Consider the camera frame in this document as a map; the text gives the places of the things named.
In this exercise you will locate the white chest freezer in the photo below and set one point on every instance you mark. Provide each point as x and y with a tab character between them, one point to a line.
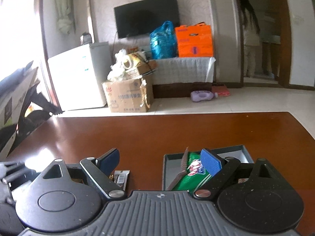
78	74

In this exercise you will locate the white cloth covered cabinet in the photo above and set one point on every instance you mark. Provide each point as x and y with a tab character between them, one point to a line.
178	77

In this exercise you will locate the kettle on freezer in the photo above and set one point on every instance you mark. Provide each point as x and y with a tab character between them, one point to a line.
86	38

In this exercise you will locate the tied white curtain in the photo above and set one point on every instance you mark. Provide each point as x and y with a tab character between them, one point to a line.
65	15

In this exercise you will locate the person in white pajamas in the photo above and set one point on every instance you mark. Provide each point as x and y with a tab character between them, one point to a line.
251	32

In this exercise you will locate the orange gift box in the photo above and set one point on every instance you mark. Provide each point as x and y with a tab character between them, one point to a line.
194	41

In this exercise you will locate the white plastic bag pile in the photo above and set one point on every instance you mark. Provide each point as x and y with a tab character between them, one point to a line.
119	69

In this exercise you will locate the black wall television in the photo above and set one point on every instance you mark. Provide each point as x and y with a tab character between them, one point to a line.
143	17

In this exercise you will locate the electric scooter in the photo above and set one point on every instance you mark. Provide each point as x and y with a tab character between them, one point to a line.
23	108

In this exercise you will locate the small cardboard box stack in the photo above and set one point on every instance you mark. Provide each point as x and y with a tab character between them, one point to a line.
136	64

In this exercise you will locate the black striped snack bar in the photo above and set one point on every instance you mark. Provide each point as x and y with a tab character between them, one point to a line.
121	178

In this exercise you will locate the brown cardboard box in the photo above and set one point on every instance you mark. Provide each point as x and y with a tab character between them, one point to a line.
132	95

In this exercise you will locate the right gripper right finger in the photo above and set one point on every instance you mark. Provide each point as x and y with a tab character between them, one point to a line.
221	171

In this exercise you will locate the red floor mat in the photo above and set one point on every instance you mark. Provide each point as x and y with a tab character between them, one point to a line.
221	90

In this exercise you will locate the purple detergent bottle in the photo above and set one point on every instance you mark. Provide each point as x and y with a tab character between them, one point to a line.
198	96

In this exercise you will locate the green shrimp cracker bag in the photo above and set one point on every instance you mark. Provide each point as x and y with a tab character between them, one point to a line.
192	174

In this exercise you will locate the grey shallow box tray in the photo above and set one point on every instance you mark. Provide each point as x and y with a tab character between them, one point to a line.
172	162

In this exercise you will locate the blue plastic bag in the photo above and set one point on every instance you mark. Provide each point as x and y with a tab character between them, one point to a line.
163	42

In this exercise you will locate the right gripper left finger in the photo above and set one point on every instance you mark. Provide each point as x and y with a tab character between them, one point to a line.
99	170

